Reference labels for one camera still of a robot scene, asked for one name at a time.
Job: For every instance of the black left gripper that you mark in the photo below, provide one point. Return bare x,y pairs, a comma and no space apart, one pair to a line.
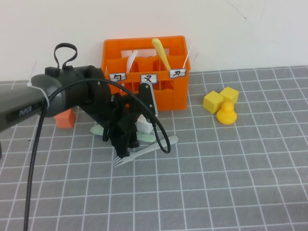
125,113

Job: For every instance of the grey plastic fork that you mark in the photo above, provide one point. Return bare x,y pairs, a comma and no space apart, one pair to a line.
125,161

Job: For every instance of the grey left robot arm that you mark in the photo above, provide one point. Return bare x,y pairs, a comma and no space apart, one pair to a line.
24,101

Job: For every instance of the orange plastic crate holder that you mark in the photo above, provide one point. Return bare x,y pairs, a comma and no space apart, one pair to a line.
178,91

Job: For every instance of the white foam cube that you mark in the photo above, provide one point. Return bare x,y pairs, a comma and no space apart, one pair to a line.
144,125

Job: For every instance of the white label marked 勺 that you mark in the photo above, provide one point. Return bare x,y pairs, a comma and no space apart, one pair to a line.
118,77

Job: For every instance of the salmon orange cube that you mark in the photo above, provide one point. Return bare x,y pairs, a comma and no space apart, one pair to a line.
65,120

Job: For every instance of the white label marked 叉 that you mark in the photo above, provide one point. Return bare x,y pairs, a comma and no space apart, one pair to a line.
149,79

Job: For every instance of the white plastic spoon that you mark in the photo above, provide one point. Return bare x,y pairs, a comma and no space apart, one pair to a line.
132,60

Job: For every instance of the white label marked 刀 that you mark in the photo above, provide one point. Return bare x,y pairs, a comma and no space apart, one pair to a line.
178,73

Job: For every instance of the yellow cube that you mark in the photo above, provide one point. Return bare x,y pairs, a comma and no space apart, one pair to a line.
230,95
212,102

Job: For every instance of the white zip tie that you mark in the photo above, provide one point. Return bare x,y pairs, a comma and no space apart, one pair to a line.
44,95

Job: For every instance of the yellow plastic knife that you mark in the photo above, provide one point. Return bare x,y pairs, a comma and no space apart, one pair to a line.
160,51

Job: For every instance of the grey checkered table mat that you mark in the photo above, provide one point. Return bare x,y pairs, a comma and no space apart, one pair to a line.
216,180

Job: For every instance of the yellow rubber duck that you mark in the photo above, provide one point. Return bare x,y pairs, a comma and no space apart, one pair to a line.
226,115

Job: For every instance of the thin white plastic stick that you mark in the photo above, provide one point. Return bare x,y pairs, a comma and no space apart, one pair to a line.
187,56

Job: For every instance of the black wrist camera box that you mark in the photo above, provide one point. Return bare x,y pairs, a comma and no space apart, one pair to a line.
147,96

